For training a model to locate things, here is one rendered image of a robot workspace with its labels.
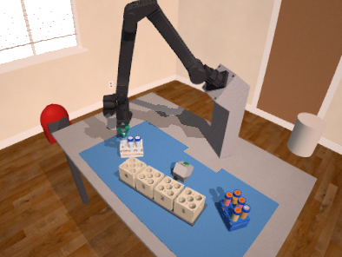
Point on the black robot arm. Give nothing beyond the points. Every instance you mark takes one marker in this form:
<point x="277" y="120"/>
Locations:
<point x="198" y="73"/>

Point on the blue table mat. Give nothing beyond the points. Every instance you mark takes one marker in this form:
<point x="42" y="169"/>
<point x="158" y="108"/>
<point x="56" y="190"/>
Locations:
<point x="209" y="236"/>

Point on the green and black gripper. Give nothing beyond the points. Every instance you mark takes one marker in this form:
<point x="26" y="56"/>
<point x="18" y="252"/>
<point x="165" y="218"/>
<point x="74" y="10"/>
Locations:
<point x="127" y="115"/>

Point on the blue-capped graduated tube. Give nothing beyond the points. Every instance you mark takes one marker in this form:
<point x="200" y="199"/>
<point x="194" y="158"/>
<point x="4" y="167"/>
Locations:
<point x="131" y="143"/>

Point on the blue tube rack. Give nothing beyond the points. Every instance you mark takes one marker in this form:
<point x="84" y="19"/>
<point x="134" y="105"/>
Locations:
<point x="226" y="216"/>

